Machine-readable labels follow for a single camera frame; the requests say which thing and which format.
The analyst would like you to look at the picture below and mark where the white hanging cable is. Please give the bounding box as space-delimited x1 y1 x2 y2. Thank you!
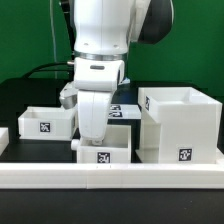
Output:
49 0 58 80

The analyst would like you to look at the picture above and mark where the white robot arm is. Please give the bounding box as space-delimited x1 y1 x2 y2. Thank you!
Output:
60 0 174 144

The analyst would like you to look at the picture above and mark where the white base tag plate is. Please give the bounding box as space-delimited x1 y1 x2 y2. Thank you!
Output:
109 104 141 120

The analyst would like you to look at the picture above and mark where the white drawer cabinet box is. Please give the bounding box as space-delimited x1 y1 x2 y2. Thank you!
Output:
136 87 222 164

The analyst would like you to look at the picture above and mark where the black cable on table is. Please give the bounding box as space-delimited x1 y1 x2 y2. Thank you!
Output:
21 62 75 80

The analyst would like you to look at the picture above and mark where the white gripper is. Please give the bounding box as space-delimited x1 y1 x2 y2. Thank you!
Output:
77 90 113 140

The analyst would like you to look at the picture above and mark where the white drawer rear with tag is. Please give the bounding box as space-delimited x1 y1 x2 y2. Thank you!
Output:
18 106 77 141

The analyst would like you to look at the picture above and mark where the white drawer front with knob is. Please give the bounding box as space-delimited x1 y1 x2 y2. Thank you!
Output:
71 125 131 163

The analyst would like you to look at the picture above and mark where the white U-shaped fence wall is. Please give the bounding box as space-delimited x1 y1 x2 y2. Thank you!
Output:
0 127 224 190

